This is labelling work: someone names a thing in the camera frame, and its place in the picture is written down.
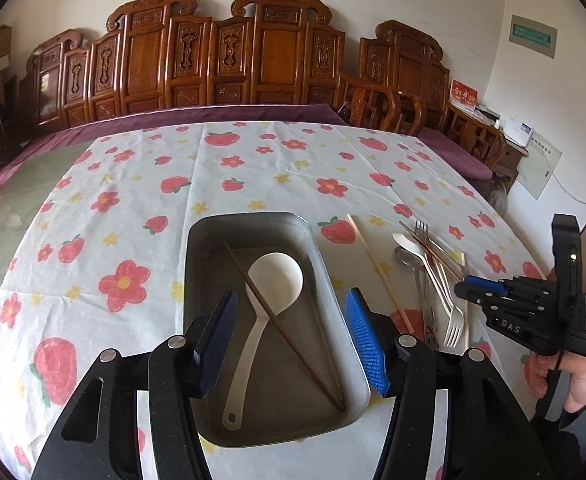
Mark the wooden armchair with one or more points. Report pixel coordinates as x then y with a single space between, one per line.
373 95

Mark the small fan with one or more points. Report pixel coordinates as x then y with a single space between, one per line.
499 199

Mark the rectangular metal tray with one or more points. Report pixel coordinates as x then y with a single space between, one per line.
273 410

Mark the red box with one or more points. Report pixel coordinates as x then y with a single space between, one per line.
464 94

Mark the white device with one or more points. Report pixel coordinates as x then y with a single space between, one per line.
518 134

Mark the white wall chart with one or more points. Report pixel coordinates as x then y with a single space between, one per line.
538 167

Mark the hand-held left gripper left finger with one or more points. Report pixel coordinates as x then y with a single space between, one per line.
218 345

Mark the green framed wall panel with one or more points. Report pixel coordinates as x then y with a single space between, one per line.
533 35

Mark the white plastic ladle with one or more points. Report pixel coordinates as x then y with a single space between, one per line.
273 280

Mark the narrow carved wooden chair back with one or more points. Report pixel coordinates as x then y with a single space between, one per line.
75 85

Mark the person's right forearm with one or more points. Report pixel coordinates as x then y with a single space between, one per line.
580 445

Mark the strawberry flower printed tablecloth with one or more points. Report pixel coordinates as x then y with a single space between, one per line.
123 210

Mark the metal spoon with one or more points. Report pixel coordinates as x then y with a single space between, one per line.
409 257

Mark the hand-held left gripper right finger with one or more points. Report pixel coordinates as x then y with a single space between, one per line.
368 345

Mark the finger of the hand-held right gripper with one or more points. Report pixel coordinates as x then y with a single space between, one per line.
485 281
473 295

